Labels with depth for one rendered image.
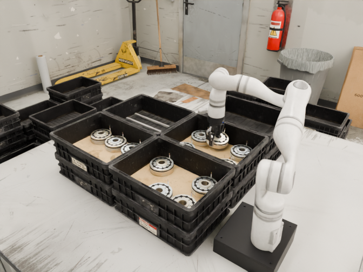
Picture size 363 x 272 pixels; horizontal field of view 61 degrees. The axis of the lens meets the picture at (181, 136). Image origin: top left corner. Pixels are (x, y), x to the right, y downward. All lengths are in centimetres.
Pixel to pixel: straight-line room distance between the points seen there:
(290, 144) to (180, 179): 49
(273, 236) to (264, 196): 15
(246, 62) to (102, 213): 344
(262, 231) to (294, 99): 47
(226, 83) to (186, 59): 366
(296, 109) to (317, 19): 295
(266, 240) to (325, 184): 61
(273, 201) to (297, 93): 42
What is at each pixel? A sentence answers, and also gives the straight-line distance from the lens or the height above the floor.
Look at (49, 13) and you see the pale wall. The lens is 464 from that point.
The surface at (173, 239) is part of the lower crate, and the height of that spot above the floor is 74.
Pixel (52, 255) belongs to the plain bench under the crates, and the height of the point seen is 70.
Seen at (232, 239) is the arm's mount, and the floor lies 77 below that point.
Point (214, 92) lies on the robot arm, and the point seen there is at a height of 113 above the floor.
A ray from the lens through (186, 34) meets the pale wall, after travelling 481.
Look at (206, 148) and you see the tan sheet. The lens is 147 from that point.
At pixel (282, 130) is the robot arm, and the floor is 114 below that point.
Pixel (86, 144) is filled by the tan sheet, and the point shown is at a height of 83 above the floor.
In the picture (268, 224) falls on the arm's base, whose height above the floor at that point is 90.
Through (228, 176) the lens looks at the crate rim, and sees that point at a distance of 115.
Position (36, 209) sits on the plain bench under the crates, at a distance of 146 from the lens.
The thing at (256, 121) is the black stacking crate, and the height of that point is 83.
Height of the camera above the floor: 163
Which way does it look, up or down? 31 degrees down
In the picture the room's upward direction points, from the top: 1 degrees clockwise
